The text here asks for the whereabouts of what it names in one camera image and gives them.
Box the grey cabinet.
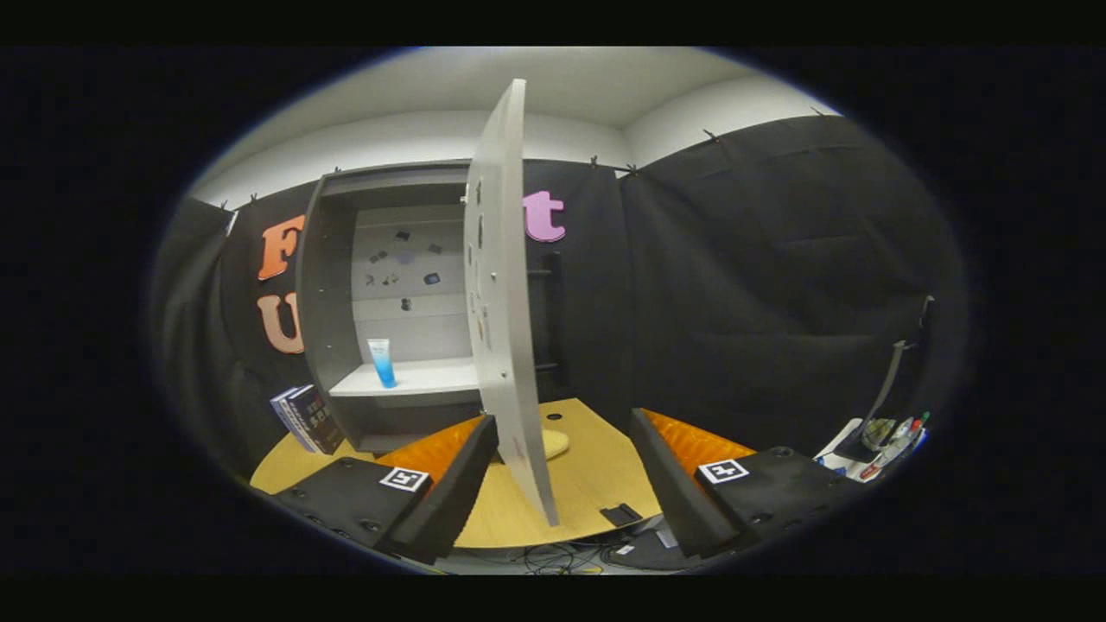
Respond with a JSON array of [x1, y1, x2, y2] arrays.
[[296, 160, 485, 454]]

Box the dark blue book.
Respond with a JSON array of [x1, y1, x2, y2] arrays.
[[287, 384, 345, 454]]

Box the black stand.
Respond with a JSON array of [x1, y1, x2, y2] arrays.
[[834, 296, 936, 463]]

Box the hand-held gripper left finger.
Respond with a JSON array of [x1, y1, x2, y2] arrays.
[[272, 416, 501, 566]]

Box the light blue spine book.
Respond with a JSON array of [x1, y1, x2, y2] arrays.
[[278, 386, 325, 454], [270, 389, 316, 454]]

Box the beige cabinet door black handle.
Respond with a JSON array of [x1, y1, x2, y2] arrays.
[[462, 79, 567, 528]]

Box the black cables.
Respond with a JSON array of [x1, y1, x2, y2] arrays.
[[484, 541, 610, 575]]

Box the flat black device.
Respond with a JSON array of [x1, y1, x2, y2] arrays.
[[605, 529, 683, 571]]

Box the blue white cosmetic tube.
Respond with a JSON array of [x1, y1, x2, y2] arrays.
[[367, 338, 398, 390]]

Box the white side table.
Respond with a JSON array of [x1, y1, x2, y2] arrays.
[[817, 415, 930, 483]]

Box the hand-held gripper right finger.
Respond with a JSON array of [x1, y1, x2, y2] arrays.
[[629, 409, 865, 558]]

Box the black backdrop cloth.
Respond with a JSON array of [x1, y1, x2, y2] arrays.
[[151, 115, 964, 485]]

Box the row of cloth clips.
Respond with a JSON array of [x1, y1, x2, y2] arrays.
[[220, 105, 826, 213]]

